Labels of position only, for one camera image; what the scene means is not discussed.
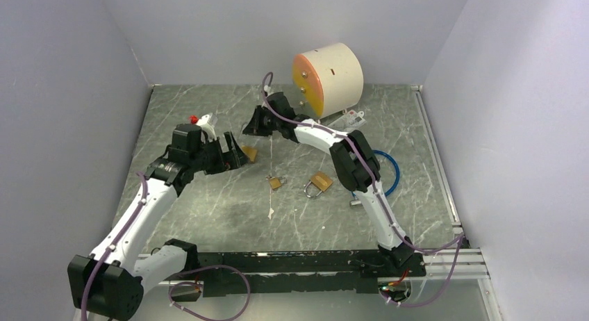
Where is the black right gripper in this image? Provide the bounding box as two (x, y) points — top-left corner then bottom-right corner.
(244, 106), (282, 137)

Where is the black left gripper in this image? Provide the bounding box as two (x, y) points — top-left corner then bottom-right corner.
(190, 131), (249, 175)

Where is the long shackle brass padlock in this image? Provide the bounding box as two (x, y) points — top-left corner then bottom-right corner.
(241, 145), (258, 163)

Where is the small brass padlock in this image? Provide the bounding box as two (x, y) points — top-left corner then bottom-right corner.
(266, 176), (288, 190)

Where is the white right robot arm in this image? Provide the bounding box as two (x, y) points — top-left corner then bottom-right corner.
(242, 90), (414, 276)

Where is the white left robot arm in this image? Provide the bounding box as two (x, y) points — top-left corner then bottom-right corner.
(67, 124), (249, 320)

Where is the round cream drawer cabinet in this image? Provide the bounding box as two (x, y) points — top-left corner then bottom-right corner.
(292, 42), (364, 119)

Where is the medium brass padlock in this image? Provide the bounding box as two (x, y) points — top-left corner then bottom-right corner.
(304, 171), (333, 199)

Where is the plastic card packet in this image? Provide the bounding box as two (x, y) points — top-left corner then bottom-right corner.
(327, 110), (366, 133)

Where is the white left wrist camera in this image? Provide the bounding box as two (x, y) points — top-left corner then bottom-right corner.
(189, 113), (218, 140)

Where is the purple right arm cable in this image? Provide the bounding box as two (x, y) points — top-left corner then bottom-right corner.
(260, 72), (467, 309)

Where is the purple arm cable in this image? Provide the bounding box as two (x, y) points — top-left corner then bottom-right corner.
(260, 72), (467, 309)
(80, 171), (251, 321)

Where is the blue cable lock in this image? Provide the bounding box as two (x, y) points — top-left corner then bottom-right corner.
(373, 149), (401, 197)

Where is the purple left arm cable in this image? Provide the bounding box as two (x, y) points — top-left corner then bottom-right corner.
(80, 171), (251, 321)

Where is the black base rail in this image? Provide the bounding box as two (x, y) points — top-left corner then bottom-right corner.
(197, 249), (426, 297)

